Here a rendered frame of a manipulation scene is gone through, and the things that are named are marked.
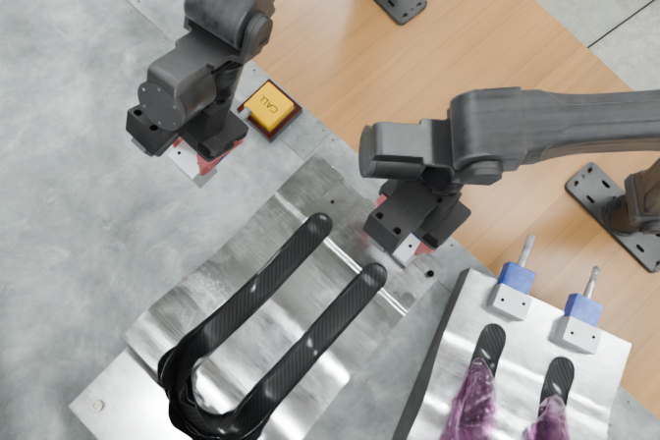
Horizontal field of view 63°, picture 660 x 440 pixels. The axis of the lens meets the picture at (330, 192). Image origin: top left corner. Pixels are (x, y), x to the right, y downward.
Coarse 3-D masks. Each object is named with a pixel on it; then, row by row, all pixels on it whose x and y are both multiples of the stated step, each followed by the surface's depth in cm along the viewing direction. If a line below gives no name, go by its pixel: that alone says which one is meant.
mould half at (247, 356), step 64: (320, 192) 81; (256, 256) 79; (320, 256) 79; (384, 256) 79; (192, 320) 72; (256, 320) 75; (384, 320) 77; (128, 384) 76; (192, 384) 69; (320, 384) 73
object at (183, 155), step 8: (248, 112) 78; (184, 144) 75; (176, 152) 74; (184, 152) 74; (192, 152) 74; (176, 160) 74; (184, 160) 74; (192, 160) 74; (184, 168) 74; (192, 168) 74; (192, 176) 74; (200, 176) 75; (208, 176) 78; (200, 184) 78
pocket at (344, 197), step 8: (336, 184) 83; (344, 184) 83; (328, 192) 83; (336, 192) 84; (344, 192) 84; (352, 192) 83; (328, 200) 83; (336, 200) 84; (344, 200) 84; (352, 200) 84; (360, 200) 83; (336, 208) 83; (344, 208) 83; (352, 208) 83; (344, 216) 83; (352, 216) 83
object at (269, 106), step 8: (264, 88) 91; (272, 88) 91; (256, 96) 90; (264, 96) 90; (272, 96) 90; (280, 96) 90; (248, 104) 90; (256, 104) 90; (264, 104) 90; (272, 104) 90; (280, 104) 90; (288, 104) 90; (256, 112) 90; (264, 112) 90; (272, 112) 90; (280, 112) 90; (288, 112) 91; (256, 120) 91; (264, 120) 89; (272, 120) 89; (280, 120) 91; (272, 128) 90
